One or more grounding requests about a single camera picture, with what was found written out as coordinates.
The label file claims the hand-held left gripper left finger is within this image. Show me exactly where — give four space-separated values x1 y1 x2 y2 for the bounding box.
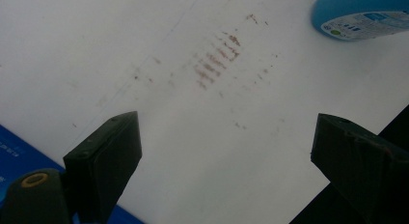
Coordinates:
63 111 143 224

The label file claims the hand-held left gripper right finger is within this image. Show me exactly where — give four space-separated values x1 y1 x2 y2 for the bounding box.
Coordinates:
310 113 409 224

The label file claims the blue plastic bottle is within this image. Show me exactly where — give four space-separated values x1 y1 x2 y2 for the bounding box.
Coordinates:
311 0 409 42

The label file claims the blue cardboard box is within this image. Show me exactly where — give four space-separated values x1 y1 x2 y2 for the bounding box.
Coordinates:
0 124 146 224

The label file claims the white table mat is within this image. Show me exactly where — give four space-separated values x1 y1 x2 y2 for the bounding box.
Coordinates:
0 0 409 224

